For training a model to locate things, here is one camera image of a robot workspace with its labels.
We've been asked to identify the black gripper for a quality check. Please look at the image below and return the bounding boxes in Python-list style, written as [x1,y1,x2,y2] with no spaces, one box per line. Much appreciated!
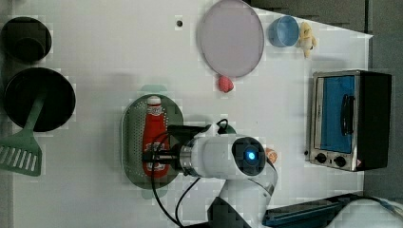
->
[142,124,206,173]

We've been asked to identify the red plush ketchup bottle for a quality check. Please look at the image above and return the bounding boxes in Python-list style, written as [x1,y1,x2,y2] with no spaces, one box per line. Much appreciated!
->
[143,96,169,179]

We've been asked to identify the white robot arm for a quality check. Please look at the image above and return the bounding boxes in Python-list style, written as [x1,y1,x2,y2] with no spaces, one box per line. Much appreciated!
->
[142,123,278,228]

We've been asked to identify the green oval strainer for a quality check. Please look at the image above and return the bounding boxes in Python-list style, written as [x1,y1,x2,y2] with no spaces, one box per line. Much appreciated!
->
[121,85,183,200]

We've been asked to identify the green mug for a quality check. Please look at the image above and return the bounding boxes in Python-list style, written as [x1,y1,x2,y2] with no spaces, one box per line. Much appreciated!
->
[221,123,237,134]

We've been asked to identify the pink strawberry toy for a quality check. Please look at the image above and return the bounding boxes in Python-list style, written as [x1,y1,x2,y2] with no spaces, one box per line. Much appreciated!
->
[218,76,234,93]

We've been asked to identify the orange toy fruit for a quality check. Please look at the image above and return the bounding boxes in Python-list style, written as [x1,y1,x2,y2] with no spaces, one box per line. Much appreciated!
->
[265,148,278,163]

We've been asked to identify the lilac round plate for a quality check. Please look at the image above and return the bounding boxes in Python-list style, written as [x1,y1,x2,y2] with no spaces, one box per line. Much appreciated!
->
[199,0,264,77]

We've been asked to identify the blue cup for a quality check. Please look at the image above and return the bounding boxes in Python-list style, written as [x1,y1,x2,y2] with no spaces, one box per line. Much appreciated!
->
[268,15,299,48]

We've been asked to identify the green slotted spatula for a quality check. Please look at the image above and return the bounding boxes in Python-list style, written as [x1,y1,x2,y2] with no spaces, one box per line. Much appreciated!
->
[0,95,45,177]

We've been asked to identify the cream plush toy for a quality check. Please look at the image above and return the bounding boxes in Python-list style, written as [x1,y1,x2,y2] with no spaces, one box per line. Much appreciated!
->
[297,22,317,58]

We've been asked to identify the black frying pan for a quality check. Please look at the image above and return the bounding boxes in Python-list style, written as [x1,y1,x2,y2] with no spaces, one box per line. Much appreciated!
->
[3,66,77,133]

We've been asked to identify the black toaster oven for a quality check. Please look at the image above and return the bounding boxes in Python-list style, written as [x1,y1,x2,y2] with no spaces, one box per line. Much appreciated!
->
[309,70,392,172]

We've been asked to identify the small black pot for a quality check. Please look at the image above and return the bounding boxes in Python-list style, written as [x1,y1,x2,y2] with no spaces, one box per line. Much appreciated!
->
[1,16,52,63]

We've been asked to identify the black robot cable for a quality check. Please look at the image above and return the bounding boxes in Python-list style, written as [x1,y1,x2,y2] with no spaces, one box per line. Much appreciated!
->
[149,118,230,228]

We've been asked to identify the blue metal frame rail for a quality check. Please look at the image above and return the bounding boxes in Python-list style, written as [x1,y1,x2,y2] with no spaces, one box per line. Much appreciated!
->
[262,194,402,228]

